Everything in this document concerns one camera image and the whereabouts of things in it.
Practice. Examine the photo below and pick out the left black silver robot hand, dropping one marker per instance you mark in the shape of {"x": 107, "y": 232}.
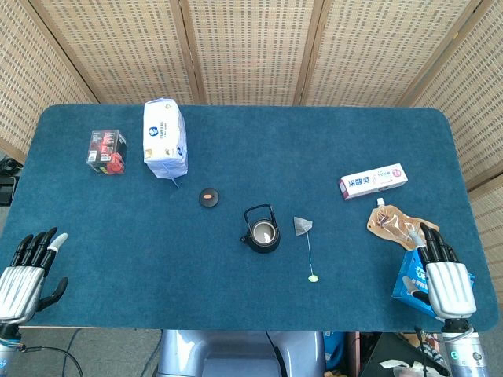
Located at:
{"x": 21, "y": 282}

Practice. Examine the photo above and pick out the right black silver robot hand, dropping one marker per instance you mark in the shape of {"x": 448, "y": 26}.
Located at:
{"x": 450, "y": 288}

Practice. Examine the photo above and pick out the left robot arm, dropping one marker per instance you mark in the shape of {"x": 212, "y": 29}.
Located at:
{"x": 6, "y": 345}

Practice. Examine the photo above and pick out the black cast iron teapot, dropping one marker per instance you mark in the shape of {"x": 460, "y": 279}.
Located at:
{"x": 271, "y": 245}

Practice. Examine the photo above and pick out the black teapot lid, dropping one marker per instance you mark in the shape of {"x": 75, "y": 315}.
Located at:
{"x": 209, "y": 197}

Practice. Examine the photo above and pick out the blue cookie box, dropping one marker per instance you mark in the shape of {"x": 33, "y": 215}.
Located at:
{"x": 412, "y": 271}

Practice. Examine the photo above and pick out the brown spout pouch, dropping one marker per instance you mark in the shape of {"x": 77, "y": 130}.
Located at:
{"x": 389, "y": 225}

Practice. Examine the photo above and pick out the black box under table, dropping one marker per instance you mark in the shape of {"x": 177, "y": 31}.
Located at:
{"x": 389, "y": 351}

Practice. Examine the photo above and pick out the black floor equipment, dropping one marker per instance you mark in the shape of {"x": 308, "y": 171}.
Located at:
{"x": 7, "y": 188}

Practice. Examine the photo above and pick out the blue package under table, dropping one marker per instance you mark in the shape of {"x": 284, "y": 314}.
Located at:
{"x": 334, "y": 347}

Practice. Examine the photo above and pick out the white pink toothpaste box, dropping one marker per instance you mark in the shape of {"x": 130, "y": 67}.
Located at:
{"x": 373, "y": 181}

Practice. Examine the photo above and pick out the black and red box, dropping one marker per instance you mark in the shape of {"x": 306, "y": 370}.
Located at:
{"x": 106, "y": 151}

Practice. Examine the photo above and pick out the white tissue pack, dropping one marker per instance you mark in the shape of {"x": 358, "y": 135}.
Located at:
{"x": 163, "y": 137}

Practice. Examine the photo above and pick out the grey-blue robot torso base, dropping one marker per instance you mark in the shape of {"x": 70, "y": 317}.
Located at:
{"x": 236, "y": 353}

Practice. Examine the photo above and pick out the blue felt table mat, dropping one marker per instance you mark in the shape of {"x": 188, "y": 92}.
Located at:
{"x": 236, "y": 149}

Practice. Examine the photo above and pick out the woven bamboo folding screen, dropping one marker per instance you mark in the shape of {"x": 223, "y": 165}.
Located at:
{"x": 251, "y": 51}

